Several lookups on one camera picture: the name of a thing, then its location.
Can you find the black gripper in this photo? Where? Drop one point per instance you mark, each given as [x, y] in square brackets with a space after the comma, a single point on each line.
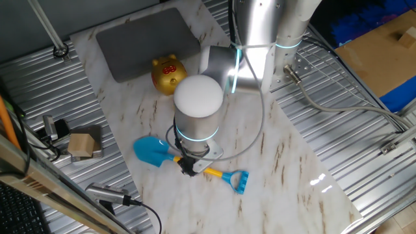
[189, 162]

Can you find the blue yellow toy shovel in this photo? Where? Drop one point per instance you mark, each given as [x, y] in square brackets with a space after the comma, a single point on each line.
[152, 151]

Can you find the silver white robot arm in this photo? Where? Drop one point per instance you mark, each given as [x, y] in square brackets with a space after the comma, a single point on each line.
[198, 123]

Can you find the golden piggy bank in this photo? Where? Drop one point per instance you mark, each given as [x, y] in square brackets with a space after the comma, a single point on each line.
[167, 76]

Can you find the white marble pattern board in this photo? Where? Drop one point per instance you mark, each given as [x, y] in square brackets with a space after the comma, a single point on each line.
[292, 195]

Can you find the light wooden cube block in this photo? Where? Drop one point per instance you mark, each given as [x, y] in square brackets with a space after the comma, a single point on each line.
[80, 145]

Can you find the grey fabric laptop sleeve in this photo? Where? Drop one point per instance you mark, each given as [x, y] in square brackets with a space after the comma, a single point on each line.
[146, 42]

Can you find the black keyboard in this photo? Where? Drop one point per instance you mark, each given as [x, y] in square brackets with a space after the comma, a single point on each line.
[19, 214]

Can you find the orange pole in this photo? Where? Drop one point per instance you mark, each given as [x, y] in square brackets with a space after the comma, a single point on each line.
[8, 126]

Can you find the slanted aluminium pole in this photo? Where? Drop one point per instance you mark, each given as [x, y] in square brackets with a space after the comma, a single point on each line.
[48, 29]

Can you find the brown cardboard box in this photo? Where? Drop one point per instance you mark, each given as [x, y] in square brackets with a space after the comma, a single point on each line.
[373, 61]

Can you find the blue plastic sheet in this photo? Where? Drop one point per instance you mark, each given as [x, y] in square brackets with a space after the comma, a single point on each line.
[399, 97]

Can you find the small wooden block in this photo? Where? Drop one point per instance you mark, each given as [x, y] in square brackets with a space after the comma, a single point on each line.
[409, 38]

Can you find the silver ridged camera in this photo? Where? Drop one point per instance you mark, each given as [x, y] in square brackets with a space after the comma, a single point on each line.
[105, 192]

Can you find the aluminium frame bar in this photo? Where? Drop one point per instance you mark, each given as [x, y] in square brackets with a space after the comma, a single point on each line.
[48, 191]

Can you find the small silver camera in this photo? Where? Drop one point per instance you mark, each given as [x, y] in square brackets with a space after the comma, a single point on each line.
[50, 127]

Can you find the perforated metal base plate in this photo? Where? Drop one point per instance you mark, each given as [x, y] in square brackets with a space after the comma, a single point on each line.
[302, 68]

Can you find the small metal corner bracket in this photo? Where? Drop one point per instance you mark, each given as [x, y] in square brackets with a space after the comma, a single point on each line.
[388, 148]

